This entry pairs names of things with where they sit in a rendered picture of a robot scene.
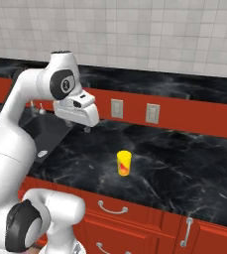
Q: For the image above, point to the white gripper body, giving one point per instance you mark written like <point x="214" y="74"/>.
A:
<point x="80" y="115"/>

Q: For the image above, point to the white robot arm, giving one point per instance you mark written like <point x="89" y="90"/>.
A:
<point x="12" y="155"/>

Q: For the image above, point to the yellow cup with red print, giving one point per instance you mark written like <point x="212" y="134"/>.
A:
<point x="124" y="163"/>

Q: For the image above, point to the black sink basin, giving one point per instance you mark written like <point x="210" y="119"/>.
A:
<point x="50" y="134"/>

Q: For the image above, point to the silver tap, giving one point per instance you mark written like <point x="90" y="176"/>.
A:
<point x="41" y="110"/>

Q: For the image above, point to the red drawer front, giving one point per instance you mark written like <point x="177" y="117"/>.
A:
<point x="128" y="239"/>
<point x="141" y="211"/>

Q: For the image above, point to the red cupboard door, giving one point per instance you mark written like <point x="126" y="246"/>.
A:
<point x="214" y="239"/>

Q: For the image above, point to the grey wall outlet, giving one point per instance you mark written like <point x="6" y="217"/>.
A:
<point x="152" y="113"/>
<point x="117" y="108"/>

